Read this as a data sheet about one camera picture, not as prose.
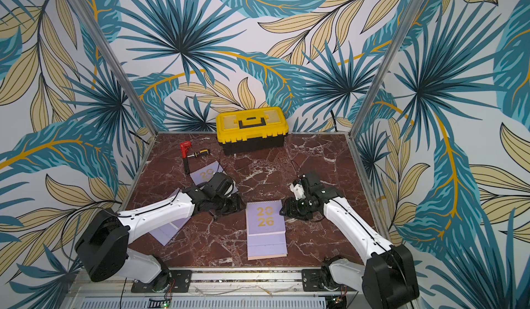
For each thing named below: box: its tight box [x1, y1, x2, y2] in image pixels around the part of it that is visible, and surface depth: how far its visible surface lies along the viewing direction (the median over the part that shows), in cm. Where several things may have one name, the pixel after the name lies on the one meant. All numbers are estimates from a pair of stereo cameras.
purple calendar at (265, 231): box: [245, 200, 288, 261], surface depth 82 cm
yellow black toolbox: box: [216, 106, 290, 156], surface depth 103 cm
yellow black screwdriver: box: [187, 148, 210, 158], surface depth 111 cm
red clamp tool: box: [179, 140, 193, 159], surface depth 115 cm
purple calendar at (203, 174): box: [189, 160, 228, 187], surface depth 104 cm
